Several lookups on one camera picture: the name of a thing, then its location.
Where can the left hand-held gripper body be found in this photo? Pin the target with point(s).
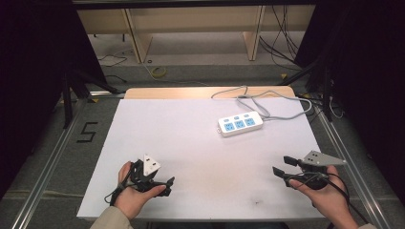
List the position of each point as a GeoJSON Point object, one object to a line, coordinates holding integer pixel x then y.
{"type": "Point", "coordinates": [149, 167]}

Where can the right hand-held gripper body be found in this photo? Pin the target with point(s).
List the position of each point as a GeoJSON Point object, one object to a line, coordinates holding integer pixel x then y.
{"type": "Point", "coordinates": [318, 159]}

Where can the person's left hand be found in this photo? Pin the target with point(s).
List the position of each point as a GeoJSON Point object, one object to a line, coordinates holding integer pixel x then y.
{"type": "Point", "coordinates": [132, 198]}

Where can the person's right hand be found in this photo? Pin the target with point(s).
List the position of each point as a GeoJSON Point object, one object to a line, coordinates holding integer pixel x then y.
{"type": "Point", "coordinates": [331, 198]}

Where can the white table cover board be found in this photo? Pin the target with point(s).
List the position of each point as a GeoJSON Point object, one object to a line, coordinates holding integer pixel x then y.
{"type": "Point", "coordinates": [191, 159]}

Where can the white power strip blue sockets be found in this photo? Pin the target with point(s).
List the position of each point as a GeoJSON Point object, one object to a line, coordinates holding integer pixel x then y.
{"type": "Point", "coordinates": [241, 124]}

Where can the black metal stand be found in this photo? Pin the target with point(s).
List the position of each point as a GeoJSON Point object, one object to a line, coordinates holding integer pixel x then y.
{"type": "Point", "coordinates": [71, 92]}
{"type": "Point", "coordinates": [324, 86]}

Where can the black curtain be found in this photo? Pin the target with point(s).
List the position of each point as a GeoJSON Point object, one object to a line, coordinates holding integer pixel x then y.
{"type": "Point", "coordinates": [35, 79]}
{"type": "Point", "coordinates": [369, 79]}

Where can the yellow tape roll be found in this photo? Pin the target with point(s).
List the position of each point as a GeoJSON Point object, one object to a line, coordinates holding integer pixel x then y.
{"type": "Point", "coordinates": [159, 72]}

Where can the aluminium floor rail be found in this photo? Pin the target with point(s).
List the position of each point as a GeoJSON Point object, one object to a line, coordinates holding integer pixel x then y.
{"type": "Point", "coordinates": [353, 171]}
{"type": "Point", "coordinates": [47, 165]}

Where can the wooden shelf frame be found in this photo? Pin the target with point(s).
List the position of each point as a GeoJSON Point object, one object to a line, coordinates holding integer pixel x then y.
{"type": "Point", "coordinates": [197, 19]}

